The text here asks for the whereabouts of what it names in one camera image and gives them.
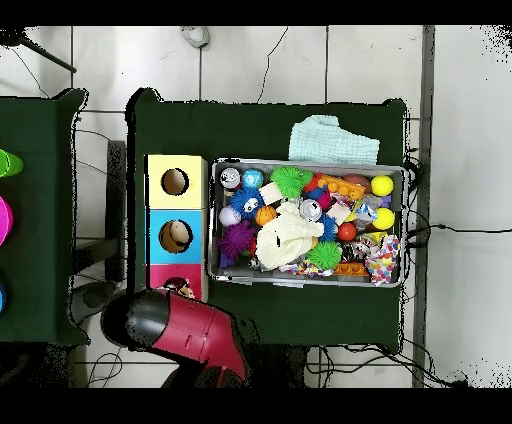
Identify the purple spiky ball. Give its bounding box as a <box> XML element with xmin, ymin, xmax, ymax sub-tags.
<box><xmin>217</xmin><ymin>219</ymin><xmax>259</xmax><ymax>261</ymax></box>

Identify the cream yellow muslin cloth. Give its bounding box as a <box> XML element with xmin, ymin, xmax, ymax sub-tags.
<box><xmin>254</xmin><ymin>201</ymin><xmax>325</xmax><ymax>272</ymax></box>

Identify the mint green muslin cloth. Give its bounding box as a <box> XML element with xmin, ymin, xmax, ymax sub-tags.
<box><xmin>287</xmin><ymin>114</ymin><xmax>381</xmax><ymax>167</ymax></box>

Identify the brown teddy bear plush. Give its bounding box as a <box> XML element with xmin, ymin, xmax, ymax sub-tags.
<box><xmin>163</xmin><ymin>276</ymin><xmax>196</xmax><ymax>299</ymax></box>

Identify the clear mesh bin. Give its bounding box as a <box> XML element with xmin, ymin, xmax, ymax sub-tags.
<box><xmin>207</xmin><ymin>159</ymin><xmax>405</xmax><ymax>289</ymax></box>

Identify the wooden box with three holes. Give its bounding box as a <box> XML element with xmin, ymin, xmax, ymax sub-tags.
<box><xmin>144</xmin><ymin>153</ymin><xmax>211</xmax><ymax>304</ymax></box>

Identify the small orange basketball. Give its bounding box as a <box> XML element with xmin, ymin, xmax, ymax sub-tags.
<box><xmin>254</xmin><ymin>204</ymin><xmax>279</xmax><ymax>228</ymax></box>

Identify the blue spiky ball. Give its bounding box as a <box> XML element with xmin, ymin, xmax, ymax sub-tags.
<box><xmin>229</xmin><ymin>187</ymin><xmax>265</xmax><ymax>221</ymax></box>

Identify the white baseball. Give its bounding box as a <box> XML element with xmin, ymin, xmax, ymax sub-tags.
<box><xmin>219</xmin><ymin>205</ymin><xmax>242</xmax><ymax>228</ymax></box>

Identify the silver can with pull tab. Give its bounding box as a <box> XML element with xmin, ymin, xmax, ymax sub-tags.
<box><xmin>219</xmin><ymin>166</ymin><xmax>243</xmax><ymax>191</ymax></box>

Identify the large green spiky ball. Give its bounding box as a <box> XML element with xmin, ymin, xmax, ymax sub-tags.
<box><xmin>270</xmin><ymin>165</ymin><xmax>315</xmax><ymax>201</ymax></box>

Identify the silver can with open top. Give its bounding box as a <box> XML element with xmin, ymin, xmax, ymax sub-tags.
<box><xmin>298</xmin><ymin>197</ymin><xmax>324</xmax><ymax>223</ymax></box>

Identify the small green spiky ball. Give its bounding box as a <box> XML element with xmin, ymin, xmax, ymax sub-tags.
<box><xmin>307</xmin><ymin>239</ymin><xmax>344</xmax><ymax>272</ymax></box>

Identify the dark green table cloth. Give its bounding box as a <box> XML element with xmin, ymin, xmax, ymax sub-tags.
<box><xmin>126</xmin><ymin>87</ymin><xmax>409</xmax><ymax>352</ymax></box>

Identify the yellow ball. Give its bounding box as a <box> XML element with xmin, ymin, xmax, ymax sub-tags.
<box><xmin>370</xmin><ymin>174</ymin><xmax>394</xmax><ymax>198</ymax></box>

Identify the black floor stand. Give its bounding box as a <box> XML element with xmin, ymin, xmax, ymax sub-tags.
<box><xmin>70</xmin><ymin>139</ymin><xmax>128</xmax><ymax>297</ymax></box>

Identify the green cloth side table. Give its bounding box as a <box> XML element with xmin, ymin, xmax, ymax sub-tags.
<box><xmin>0</xmin><ymin>89</ymin><xmax>89</xmax><ymax>347</ymax></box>

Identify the green cup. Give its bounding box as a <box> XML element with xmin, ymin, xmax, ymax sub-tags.
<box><xmin>0</xmin><ymin>149</ymin><xmax>25</xmax><ymax>179</ymax></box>

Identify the pink bowl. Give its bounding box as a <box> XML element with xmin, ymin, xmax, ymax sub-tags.
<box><xmin>0</xmin><ymin>195</ymin><xmax>13</xmax><ymax>245</ymax></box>

